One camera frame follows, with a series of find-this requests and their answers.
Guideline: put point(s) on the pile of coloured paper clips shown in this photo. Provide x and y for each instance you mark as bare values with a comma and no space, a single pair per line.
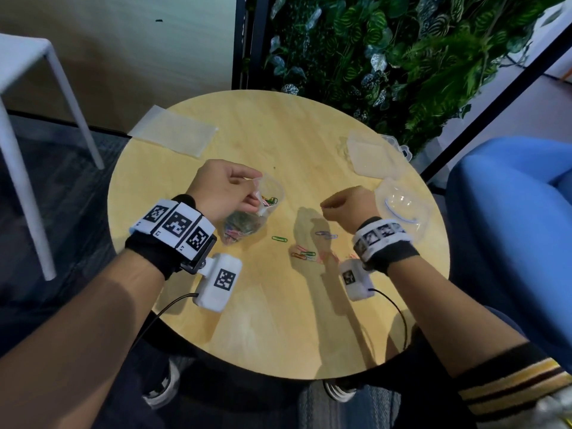
241,221

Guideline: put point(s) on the blue armchair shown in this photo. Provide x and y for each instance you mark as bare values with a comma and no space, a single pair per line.
509,227

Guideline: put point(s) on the black left wristband with markers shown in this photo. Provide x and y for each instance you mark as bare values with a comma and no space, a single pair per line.
165,232

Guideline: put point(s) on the round wooden table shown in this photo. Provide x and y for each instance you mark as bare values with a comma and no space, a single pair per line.
268,335

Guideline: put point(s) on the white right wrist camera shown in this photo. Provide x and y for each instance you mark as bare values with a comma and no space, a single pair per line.
355,281

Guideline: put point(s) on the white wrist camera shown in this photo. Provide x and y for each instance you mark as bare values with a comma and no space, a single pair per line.
355,281
219,281

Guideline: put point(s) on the person's right forearm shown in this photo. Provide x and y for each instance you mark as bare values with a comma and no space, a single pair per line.
456,317

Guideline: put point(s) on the person's left forearm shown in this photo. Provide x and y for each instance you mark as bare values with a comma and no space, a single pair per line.
76,348

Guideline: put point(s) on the person's right shoe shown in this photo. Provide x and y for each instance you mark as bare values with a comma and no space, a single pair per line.
339,392

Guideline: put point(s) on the black wristband with markers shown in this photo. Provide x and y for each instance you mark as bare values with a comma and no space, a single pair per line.
389,250
165,232

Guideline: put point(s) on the clear plastic lid blue band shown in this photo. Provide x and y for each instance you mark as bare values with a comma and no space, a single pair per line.
404,205

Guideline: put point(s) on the person's right hand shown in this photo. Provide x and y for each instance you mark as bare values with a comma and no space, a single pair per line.
355,207

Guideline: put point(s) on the person's left hand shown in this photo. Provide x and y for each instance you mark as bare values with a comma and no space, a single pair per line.
219,187

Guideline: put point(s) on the person's left shoe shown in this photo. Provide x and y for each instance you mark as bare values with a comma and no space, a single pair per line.
163,386

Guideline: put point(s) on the white chair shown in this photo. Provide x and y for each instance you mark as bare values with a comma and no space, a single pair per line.
18,58

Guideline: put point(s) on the stack of plastic bags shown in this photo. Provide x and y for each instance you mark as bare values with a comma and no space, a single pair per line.
172,129

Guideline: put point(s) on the person's right shirt sleeve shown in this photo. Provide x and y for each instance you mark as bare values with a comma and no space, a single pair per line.
514,388

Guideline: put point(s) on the green plant wall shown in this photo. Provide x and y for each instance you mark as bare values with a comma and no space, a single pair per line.
402,49

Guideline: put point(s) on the person's dark trousers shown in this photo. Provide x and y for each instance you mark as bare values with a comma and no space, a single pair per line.
125,397

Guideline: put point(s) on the black right wristband with markers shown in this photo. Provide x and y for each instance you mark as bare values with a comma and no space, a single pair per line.
389,250

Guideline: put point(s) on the person's shoe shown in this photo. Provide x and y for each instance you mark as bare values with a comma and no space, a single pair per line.
163,386
339,392

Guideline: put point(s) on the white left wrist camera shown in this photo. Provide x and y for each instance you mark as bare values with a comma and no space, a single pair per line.
219,281

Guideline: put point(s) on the translucent plastic bag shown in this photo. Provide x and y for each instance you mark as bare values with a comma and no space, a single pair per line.
246,218

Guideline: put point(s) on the clear plastic box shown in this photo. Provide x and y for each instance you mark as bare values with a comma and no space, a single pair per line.
373,156

